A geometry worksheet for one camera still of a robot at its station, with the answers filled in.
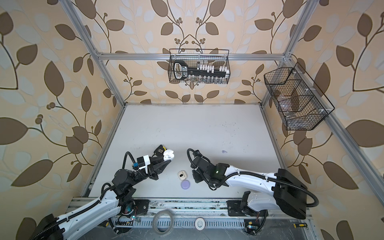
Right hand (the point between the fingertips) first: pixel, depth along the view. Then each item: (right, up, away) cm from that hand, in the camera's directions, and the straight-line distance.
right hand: (194, 172), depth 79 cm
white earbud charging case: (-11, +13, -15) cm, 23 cm away
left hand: (-11, +11, -14) cm, 21 cm away
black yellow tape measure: (-22, +9, +12) cm, 27 cm away
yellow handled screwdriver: (+50, -21, -10) cm, 55 cm away
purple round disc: (-5, -7, +2) cm, 9 cm away
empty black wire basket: (+53, +35, -6) cm, 64 cm away
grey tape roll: (-18, -18, -11) cm, 28 cm away
